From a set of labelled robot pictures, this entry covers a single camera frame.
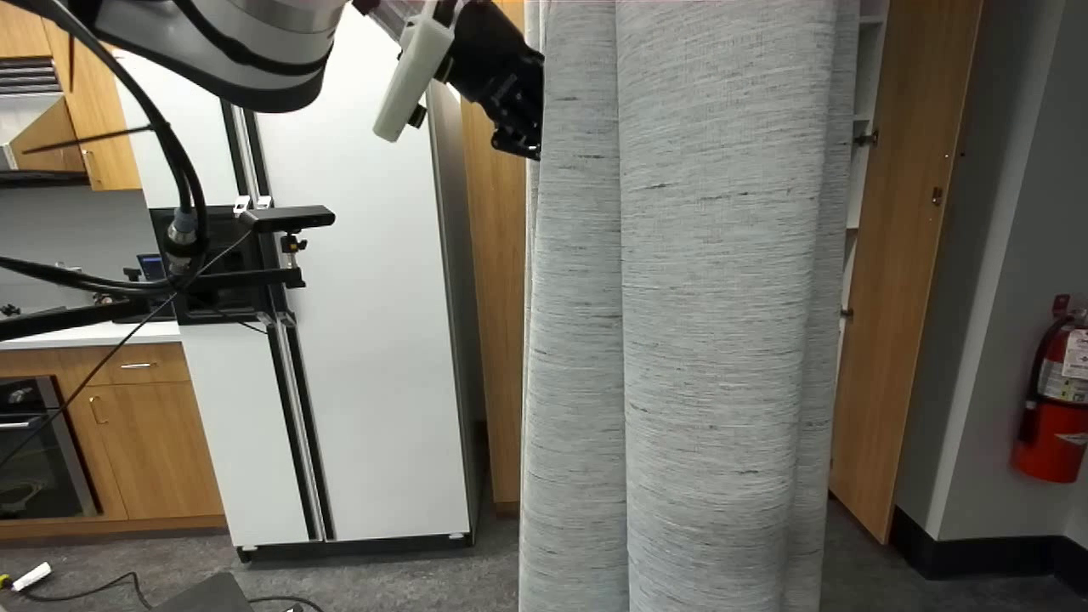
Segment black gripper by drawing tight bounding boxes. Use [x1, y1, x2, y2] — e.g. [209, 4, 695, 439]
[436, 0, 544, 159]

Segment light grey fabric curtain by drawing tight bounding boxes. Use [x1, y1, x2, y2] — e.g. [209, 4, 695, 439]
[516, 0, 862, 612]

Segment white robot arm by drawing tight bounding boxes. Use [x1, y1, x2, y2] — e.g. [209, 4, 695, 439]
[63, 0, 544, 159]

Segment white refrigerator black stripes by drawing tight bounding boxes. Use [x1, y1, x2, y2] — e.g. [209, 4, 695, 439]
[114, 10, 484, 565]

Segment wooden upper kitchen cabinet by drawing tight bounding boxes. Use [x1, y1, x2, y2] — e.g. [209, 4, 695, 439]
[0, 0, 141, 189]

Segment wooden cabinet door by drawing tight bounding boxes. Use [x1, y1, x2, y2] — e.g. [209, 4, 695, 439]
[830, 0, 986, 544]

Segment wooden kitchen base cabinet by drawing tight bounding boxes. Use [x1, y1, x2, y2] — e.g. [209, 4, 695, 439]
[0, 343, 224, 541]

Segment red fire extinguisher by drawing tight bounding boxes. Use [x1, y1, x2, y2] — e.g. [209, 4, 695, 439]
[1012, 295, 1088, 483]

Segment white marker on floor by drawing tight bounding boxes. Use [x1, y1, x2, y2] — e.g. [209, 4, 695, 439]
[9, 562, 56, 595]

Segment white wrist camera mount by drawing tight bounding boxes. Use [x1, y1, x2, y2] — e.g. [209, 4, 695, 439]
[374, 0, 456, 141]

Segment black camera stand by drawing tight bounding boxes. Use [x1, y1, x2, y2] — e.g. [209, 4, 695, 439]
[0, 202, 336, 341]

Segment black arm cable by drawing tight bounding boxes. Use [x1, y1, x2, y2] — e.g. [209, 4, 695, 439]
[9, 0, 212, 265]

